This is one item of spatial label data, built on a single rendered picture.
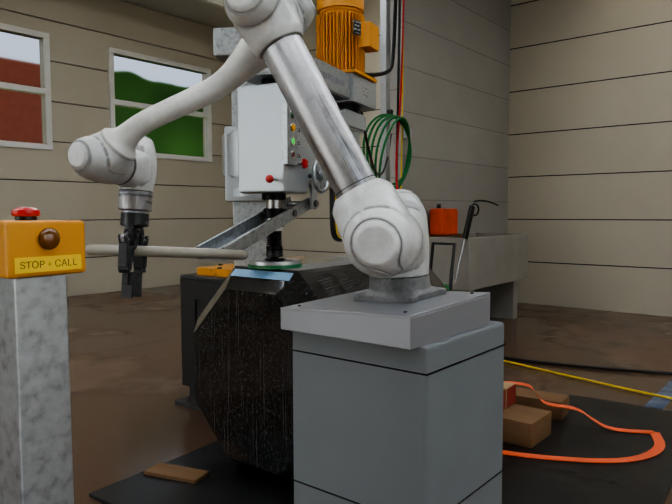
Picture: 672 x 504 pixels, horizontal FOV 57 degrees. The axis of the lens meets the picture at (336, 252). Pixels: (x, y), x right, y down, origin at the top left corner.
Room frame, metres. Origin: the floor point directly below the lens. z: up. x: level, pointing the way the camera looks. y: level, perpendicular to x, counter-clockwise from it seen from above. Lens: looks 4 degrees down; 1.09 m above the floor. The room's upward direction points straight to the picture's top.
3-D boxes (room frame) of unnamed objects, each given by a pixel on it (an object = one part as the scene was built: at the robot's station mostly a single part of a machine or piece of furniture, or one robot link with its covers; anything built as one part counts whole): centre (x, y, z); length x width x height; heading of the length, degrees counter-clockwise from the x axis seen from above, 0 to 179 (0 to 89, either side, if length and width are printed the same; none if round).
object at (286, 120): (2.42, 0.18, 1.41); 0.08 x 0.03 x 0.28; 155
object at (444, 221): (6.08, -1.08, 1.00); 0.50 x 0.22 x 0.33; 141
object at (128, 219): (1.72, 0.56, 1.05); 0.08 x 0.07 x 0.09; 170
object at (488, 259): (6.04, -1.32, 0.43); 1.30 x 0.62 x 0.86; 141
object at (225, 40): (3.44, 0.57, 2.00); 0.20 x 0.18 x 0.15; 54
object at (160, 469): (2.49, 0.66, 0.02); 0.25 x 0.10 x 0.01; 68
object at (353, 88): (2.85, 0.10, 1.66); 0.96 x 0.25 x 0.17; 155
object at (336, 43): (3.13, -0.04, 1.94); 0.31 x 0.28 x 0.40; 65
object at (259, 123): (2.61, 0.22, 1.36); 0.36 x 0.22 x 0.45; 155
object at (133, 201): (1.73, 0.56, 1.12); 0.09 x 0.09 x 0.06
